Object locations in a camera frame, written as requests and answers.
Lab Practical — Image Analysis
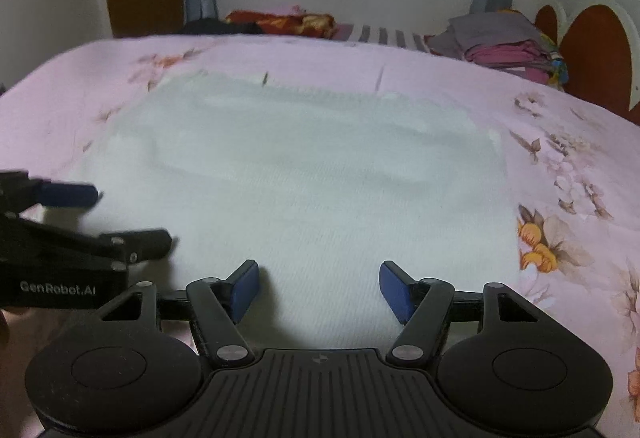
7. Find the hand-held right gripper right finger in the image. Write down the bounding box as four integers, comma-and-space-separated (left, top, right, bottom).
378, 260, 543, 365

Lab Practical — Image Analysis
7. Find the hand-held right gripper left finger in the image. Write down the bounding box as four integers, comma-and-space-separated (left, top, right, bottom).
99, 260, 261, 365

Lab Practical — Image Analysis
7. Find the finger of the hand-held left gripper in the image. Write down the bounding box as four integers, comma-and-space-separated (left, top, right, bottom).
0, 171, 104, 210
0, 212, 174, 271

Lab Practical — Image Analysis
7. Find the white knitted sweater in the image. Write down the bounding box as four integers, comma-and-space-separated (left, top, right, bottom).
64, 70, 522, 355

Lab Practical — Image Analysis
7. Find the pile of folded clothes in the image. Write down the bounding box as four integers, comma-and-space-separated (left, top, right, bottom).
429, 10, 570, 88

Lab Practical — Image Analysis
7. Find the pink floral bed sheet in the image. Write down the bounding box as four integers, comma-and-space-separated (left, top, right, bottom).
0, 33, 640, 438

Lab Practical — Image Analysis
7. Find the black cloth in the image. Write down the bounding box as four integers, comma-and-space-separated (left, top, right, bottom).
181, 18, 262, 37

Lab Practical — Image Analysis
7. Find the grey striped cloth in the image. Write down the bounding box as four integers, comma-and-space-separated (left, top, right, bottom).
340, 22, 432, 53

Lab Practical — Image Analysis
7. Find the red patterned cloth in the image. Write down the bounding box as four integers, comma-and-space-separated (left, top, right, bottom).
225, 8, 339, 39

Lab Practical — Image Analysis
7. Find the white and brown headboard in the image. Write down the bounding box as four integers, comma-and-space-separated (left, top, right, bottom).
534, 0, 640, 127

